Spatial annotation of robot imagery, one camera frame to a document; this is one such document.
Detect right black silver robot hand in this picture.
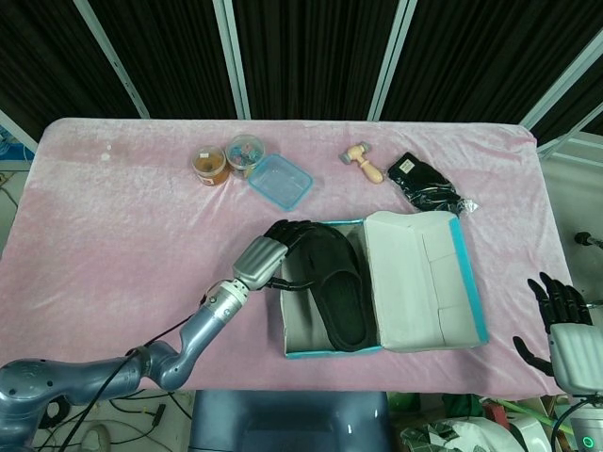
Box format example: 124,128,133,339
512,271,603,395

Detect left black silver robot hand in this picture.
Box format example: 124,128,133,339
231,218,327,291

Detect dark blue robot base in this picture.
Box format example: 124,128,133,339
189,389,393,452

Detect white shoe box blue trim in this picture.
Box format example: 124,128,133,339
277,210,491,362

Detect clear blue-rimmed food container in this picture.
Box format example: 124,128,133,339
247,153,315,212

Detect amber plastic jar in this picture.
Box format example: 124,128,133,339
190,146,231,187

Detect clear jar with colourful clips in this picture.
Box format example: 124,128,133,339
224,135,266,180

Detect pink wooden toy hammer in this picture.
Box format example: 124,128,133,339
341,142,383,184

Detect green white plastic bag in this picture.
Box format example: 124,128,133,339
399,414,514,452

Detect pink velvet tablecloth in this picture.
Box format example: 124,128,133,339
0,117,588,401

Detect black gloves in plastic bag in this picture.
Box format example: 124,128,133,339
385,151,480,221

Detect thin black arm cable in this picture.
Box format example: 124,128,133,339
69,292,211,452

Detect aluminium frame post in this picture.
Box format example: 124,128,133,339
520,32,603,131
211,0,252,120
367,0,418,121
73,0,152,120

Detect black cable coil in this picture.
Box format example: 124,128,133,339
39,397,73,429

